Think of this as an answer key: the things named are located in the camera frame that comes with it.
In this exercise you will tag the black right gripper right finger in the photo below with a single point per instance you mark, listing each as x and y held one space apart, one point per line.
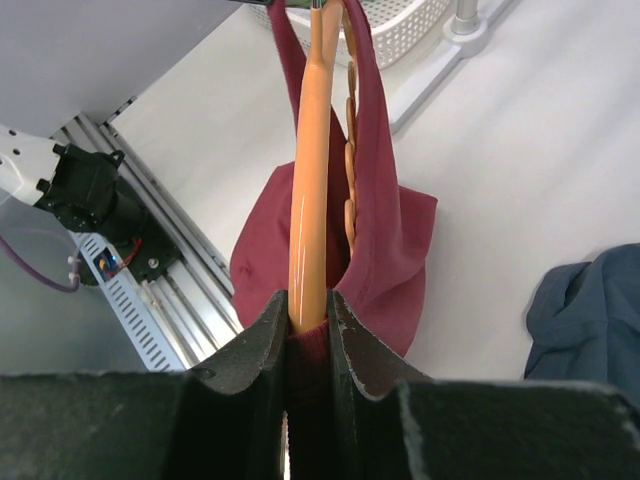
475 430

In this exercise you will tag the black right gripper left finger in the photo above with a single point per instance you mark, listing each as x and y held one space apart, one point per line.
222 419

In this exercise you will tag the red tank top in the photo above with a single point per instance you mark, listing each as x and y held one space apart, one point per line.
383 280

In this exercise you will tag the orange hanger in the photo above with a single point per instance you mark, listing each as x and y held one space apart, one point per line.
307 293

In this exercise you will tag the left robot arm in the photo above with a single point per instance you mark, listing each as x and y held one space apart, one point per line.
83 190

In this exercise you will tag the dark blue tank top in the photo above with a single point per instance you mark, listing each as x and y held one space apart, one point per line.
584 321

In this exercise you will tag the white rack base foot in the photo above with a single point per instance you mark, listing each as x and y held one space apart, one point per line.
429 73

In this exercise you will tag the white perforated laundry basket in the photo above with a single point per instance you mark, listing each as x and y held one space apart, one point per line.
396 26

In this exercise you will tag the left rack upright pole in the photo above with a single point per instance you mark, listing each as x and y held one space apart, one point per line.
466 19

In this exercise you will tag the aluminium table edge rail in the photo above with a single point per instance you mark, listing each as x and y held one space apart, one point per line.
171 294

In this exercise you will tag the light blue slotted cable duct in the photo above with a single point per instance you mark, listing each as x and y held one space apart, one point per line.
133 312

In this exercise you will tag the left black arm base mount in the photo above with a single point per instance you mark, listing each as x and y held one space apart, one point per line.
147 256

